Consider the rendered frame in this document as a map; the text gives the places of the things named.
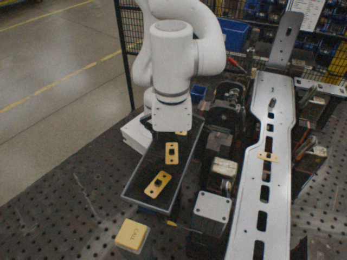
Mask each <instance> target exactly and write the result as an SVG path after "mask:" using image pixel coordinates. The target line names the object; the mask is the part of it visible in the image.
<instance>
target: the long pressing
mask: <svg viewBox="0 0 347 260"><path fill-rule="evenodd" d="M262 80H263V81H262ZM285 85H286V86H285ZM272 88H274V91H273V92H272ZM271 98H276V99H277V102H276V104H275V107H274V108H271V107H269V105H268V104H269V102H270V100H271ZM268 112H270V113H273V114H274V119H269V118H268ZM280 112H282V113H280ZM249 113H250V115H252V116H253V118H254V119H255V120H256V121H258V122H259V123H260V131H259V141H258V142H257V144H255V145H252V146H250V147H247V148H246V150H245V151H244V154H243V161H242V167H241V173H240V180H239V183H238V187H237V194H236V201H235V204H234V210H233V217H232V223H231V225H230V230H229V237H228V243H227V246H226V252H225V256H224V260H253V250H254V244H255V240H259V241H262V242H263V243H264V245H265V246H264V255H263V260H290V246H291V185H292V181H291V129H292V128H293V127H294V125H295V123H296V109H295V98H294V80H293V79H292V78H291V77H288V76H286V75H279V74H273V73H269V72H266V71H260V70H258V71H256V74H255V78H254V84H253V90H252V96H251V100H250V106H249ZM280 123H282V125H281V124H280ZM267 124H272V125H273V132H268V131H267V130H266V129H267ZM266 137H271V138H272V139H273V141H272V154H276V155H278V156H279V162H272V161H271V178H270V180H269V183H267V182H264V181H262V168H263V166H264V159H259V158H257V154H258V151H263V152H264V151H265V142H266ZM253 178H254V179H253ZM262 185H264V186H268V187H269V200H268V203H267V204H265V203H262V202H261V201H260V193H261V186H262ZM278 185H280V186H278ZM259 210H261V211H265V212H266V213H267V221H266V231H265V232H262V231H259V230H258V229H257V228H256V226H257V219H258V212H259ZM244 230H246V231H247V233H245V232H244Z"/></svg>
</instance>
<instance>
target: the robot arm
mask: <svg viewBox="0 0 347 260"><path fill-rule="evenodd" d="M134 1H135V2H136V3H137V5H138V6H139V7H140V9H141V11H142V13H143V19H144V41H143V46H142V48H141V50H140V52H139V54H138V56H137V58H136V60H135V61H134V63H133V66H132V70H131V77H132V81H133V82H134V83H135V84H136V85H139V86H151V88H149V89H147V90H146V91H145V92H144V116H142V117H140V121H139V124H138V129H139V131H140V132H141V134H142V135H143V136H144V137H146V138H149V139H154V140H155V144H157V142H158V131H166V132H175V131H187V144H189V141H190V139H192V134H193V133H194V131H195V130H197V129H198V128H199V127H200V125H201V124H203V123H204V117H202V116H200V115H197V114H195V113H193V112H191V98H190V94H189V92H190V79H191V78H192V77H194V76H211V75H217V74H219V73H221V72H223V70H224V68H225V66H226V59H227V57H226V49H225V46H224V40H223V35H222V30H221V28H220V25H219V22H218V20H217V18H216V16H215V15H214V14H213V13H212V12H211V10H210V9H209V8H208V7H207V6H206V5H204V4H203V3H201V2H200V1H198V0H134ZM193 33H194V34H195V35H196V36H198V38H199V40H193V39H192V36H193ZM191 119H193V120H195V121H196V122H194V123H191Z"/></svg>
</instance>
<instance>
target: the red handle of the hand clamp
mask: <svg viewBox="0 0 347 260"><path fill-rule="evenodd" d="M227 59H228V61H229V62H230V64H232V65H233V66H234V67H236V68H237V69H238V70H240V71H241V72H242V73H243V74H245V75H246V76H247V72H246V71H245V70H244V69H243V68H241V67H240V66H239V65H238V64H237V63H236V62H235V60H233V59H232V58H231V57H229V58H227Z"/></svg>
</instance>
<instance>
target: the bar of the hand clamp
mask: <svg viewBox="0 0 347 260"><path fill-rule="evenodd" d="M245 52H246V53H248V67H247V76H251V75H252V64H253V54H255V53H256V54H257V55H258V54H259V49H257V51H255V49H253V47H249V49H247V50H245Z"/></svg>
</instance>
